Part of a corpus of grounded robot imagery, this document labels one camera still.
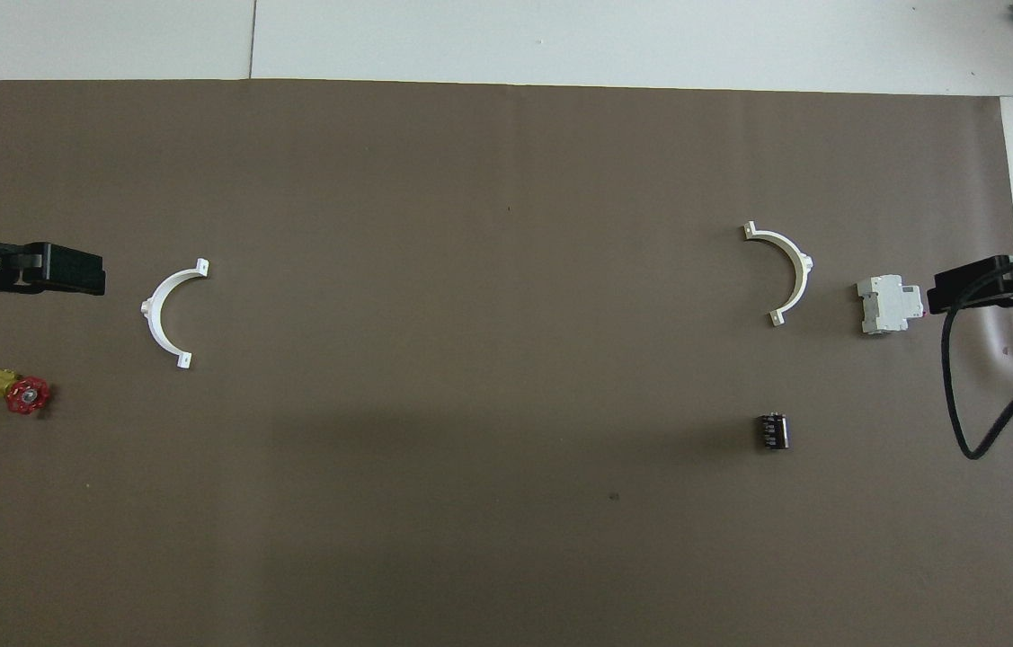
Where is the white half pipe clamp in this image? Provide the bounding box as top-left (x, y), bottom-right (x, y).
top-left (139, 259), bottom-right (210, 370)
top-left (742, 221), bottom-right (814, 327)

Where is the white circuit breaker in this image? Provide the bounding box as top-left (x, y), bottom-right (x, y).
top-left (857, 274), bottom-right (926, 336)

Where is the black cylindrical capacitor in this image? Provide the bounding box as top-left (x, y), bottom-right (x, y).
top-left (755, 412), bottom-right (791, 451)

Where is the brown paper table mat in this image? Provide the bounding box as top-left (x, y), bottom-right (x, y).
top-left (0, 79), bottom-right (1013, 647)

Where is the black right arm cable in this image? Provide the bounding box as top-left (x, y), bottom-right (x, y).
top-left (941, 254), bottom-right (1013, 461)

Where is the red handle brass valve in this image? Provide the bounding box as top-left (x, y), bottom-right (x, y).
top-left (0, 368), bottom-right (55, 416)

